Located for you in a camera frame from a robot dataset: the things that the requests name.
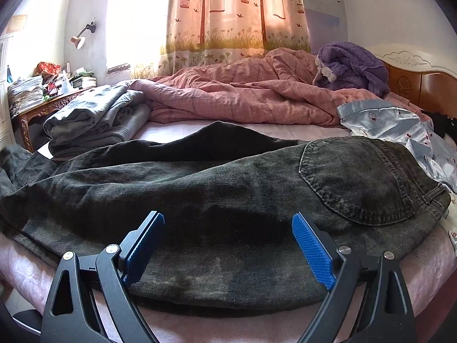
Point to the pink wall lamp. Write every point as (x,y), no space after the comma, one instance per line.
(79,40)

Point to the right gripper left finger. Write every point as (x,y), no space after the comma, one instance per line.
(71,313)

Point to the pink quilt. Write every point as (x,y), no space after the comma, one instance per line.
(274,89)

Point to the wooden headboard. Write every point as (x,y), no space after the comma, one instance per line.
(426,79)

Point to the tree print curtain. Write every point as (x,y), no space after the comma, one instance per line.
(175,34)

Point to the red box on desk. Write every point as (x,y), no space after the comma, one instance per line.
(44,68)

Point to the black garment near headboard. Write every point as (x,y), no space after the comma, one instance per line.
(443,125)

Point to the carved wooden desk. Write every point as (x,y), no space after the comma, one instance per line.
(23,119)

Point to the purple fleece garment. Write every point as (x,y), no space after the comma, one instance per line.
(345,64)

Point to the light blue satin pajamas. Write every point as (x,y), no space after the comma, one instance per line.
(379,119)

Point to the folded grey clothes stack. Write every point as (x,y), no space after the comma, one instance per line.
(101,116)

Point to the dark grey jeans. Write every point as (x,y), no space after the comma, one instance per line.
(214,214)

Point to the stack of papers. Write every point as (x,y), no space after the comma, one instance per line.
(25,93)

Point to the stack of books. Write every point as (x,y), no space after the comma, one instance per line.
(83,80)

